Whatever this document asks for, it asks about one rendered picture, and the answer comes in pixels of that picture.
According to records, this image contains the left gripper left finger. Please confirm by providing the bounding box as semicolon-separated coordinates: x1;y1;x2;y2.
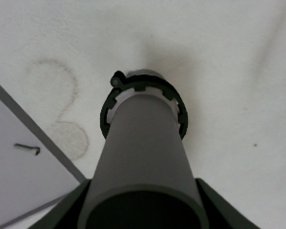
27;178;92;229

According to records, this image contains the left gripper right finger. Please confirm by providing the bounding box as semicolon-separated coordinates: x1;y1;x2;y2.
195;177;261;229

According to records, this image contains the grey shallow rectangular tray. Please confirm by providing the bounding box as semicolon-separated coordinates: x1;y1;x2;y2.
0;85;87;229

